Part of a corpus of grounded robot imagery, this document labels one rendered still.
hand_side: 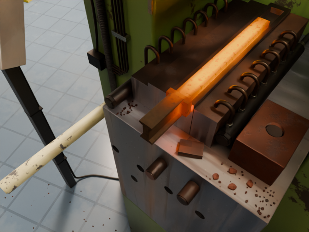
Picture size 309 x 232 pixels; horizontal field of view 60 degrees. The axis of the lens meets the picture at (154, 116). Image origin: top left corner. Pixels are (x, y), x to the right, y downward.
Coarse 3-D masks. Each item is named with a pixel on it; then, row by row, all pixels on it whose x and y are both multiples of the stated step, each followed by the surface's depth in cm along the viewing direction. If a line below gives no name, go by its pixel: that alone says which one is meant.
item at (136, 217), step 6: (126, 198) 92; (126, 204) 97; (132, 204) 91; (126, 210) 103; (132, 210) 96; (138, 210) 91; (132, 216) 102; (138, 216) 96; (144, 216) 90; (132, 222) 109; (138, 222) 102; (144, 222) 95; (150, 222) 90; (132, 228) 117; (138, 228) 108; (144, 228) 101; (150, 228) 95; (156, 228) 89; (162, 228) 85
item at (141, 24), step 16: (128, 0) 62; (144, 0) 58; (160, 0) 59; (176, 0) 63; (192, 0) 69; (208, 0) 76; (96, 16) 74; (112, 16) 69; (128, 16) 65; (144, 16) 61; (160, 16) 62; (176, 16) 67; (192, 16) 73; (208, 16) 81; (128, 32) 69; (144, 32) 65; (160, 32) 65; (176, 32) 71; (112, 48) 78; (128, 48) 73
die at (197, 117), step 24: (240, 0) 73; (216, 24) 66; (240, 24) 64; (288, 24) 63; (168, 48) 59; (192, 48) 58; (216, 48) 58; (264, 48) 58; (144, 72) 54; (168, 72) 53; (192, 72) 51; (240, 72) 53; (264, 72) 55; (144, 96) 55; (216, 96) 48; (240, 96) 48; (192, 120) 49; (216, 120) 45
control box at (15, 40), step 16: (0, 0) 54; (16, 0) 58; (0, 16) 55; (16, 16) 59; (0, 32) 55; (16, 32) 60; (0, 48) 56; (16, 48) 61; (0, 64) 58; (16, 64) 62
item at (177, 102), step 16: (256, 32) 59; (224, 48) 55; (240, 48) 55; (208, 64) 52; (224, 64) 52; (192, 80) 49; (208, 80) 49; (176, 96) 45; (192, 96) 47; (160, 112) 42; (176, 112) 47; (144, 128) 42; (160, 128) 45
